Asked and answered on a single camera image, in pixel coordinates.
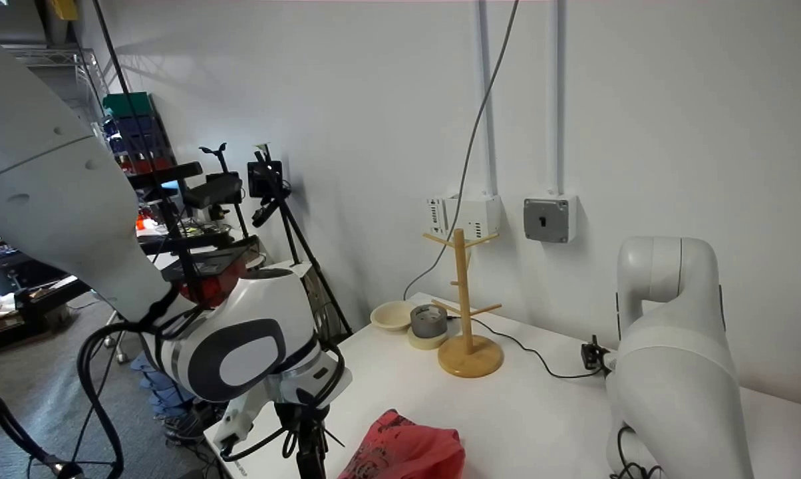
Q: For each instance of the green storage box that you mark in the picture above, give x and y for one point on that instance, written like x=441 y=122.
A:
x=128 y=107

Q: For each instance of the small black camera device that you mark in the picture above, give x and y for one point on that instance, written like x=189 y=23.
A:
x=594 y=356

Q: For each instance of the yellow object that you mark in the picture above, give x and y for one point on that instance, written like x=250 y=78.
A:
x=65 y=8

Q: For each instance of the wooden mug tree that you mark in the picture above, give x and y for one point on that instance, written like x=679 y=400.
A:
x=470 y=356

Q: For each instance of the white wall conduit pipe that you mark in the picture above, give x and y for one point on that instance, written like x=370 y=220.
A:
x=560 y=88
x=488 y=88

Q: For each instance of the black slanted pole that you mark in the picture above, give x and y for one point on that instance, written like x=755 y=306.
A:
x=108 y=42

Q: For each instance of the black camera on tripod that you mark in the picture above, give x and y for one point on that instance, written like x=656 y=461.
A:
x=265 y=176

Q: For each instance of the grey bowl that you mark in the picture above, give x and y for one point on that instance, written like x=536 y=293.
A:
x=430 y=321

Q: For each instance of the white plain wall box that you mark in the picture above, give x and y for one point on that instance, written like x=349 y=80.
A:
x=480 y=216

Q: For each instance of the cream bowl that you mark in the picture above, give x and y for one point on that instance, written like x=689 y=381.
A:
x=389 y=314

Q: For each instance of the white slotted outlet box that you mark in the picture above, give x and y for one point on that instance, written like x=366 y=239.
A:
x=443 y=213

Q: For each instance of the black tripod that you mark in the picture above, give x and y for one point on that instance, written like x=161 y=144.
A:
x=274 y=213

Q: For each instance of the dark blue storage boxes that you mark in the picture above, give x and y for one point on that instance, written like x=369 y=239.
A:
x=147 y=147

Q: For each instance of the grey junction box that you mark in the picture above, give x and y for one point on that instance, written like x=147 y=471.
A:
x=550 y=220

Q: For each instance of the red shirt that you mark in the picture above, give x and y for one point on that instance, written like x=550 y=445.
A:
x=407 y=448

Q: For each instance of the white robot arm with lettering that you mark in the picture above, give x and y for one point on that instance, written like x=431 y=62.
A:
x=673 y=381

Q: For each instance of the black clamp stand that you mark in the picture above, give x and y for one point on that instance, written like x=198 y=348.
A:
x=222 y=188

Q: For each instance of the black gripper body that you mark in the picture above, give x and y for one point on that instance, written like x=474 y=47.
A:
x=304 y=424

